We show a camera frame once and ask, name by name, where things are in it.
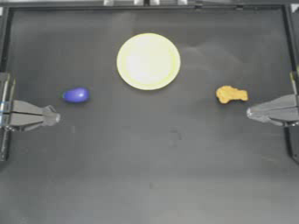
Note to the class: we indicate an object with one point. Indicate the brown toy chicken wing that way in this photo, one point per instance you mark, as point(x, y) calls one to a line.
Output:
point(232, 94)

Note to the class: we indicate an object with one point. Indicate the yellow plate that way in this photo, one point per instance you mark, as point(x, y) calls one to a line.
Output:
point(149, 61)

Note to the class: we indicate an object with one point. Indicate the purple toy eggplant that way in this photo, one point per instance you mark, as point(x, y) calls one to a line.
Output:
point(77, 95)

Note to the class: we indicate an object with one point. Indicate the black table frame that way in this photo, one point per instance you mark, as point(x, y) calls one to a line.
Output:
point(78, 5)

